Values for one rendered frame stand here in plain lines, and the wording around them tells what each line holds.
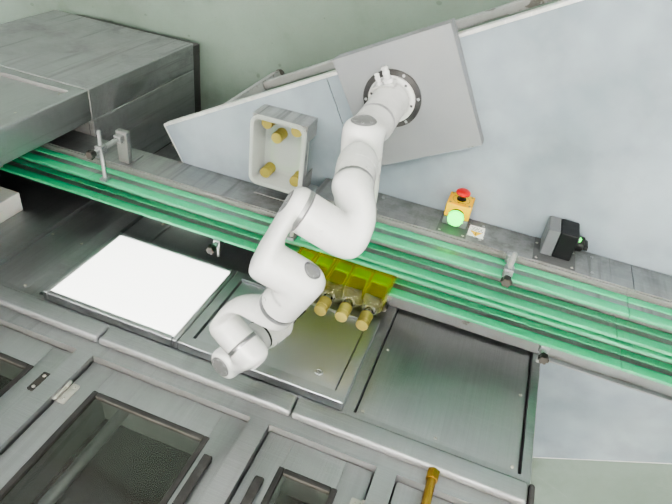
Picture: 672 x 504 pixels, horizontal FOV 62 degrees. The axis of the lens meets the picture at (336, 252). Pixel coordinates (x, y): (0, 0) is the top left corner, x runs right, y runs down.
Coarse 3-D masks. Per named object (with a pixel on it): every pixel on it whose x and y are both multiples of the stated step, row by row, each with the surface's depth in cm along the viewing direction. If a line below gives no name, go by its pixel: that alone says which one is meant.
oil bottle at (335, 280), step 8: (336, 264) 159; (344, 264) 159; (352, 264) 160; (336, 272) 156; (344, 272) 156; (328, 280) 153; (336, 280) 153; (344, 280) 154; (328, 288) 151; (336, 288) 151; (336, 296) 152
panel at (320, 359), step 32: (192, 256) 178; (224, 288) 167; (256, 288) 170; (128, 320) 152; (192, 320) 155; (320, 320) 162; (352, 320) 164; (192, 352) 148; (288, 352) 151; (320, 352) 152; (352, 352) 154; (288, 384) 142; (320, 384) 143; (352, 384) 146
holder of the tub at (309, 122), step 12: (264, 108) 164; (276, 108) 165; (288, 120) 159; (300, 120) 160; (312, 120) 161; (312, 132) 163; (312, 144) 167; (312, 156) 170; (264, 192) 179; (276, 192) 179
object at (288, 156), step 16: (256, 128) 164; (272, 128) 168; (288, 128) 166; (304, 128) 160; (256, 144) 167; (272, 144) 171; (288, 144) 169; (304, 144) 159; (256, 160) 171; (272, 160) 174; (288, 160) 172; (304, 160) 163; (256, 176) 173; (272, 176) 174; (288, 176) 175; (288, 192) 170
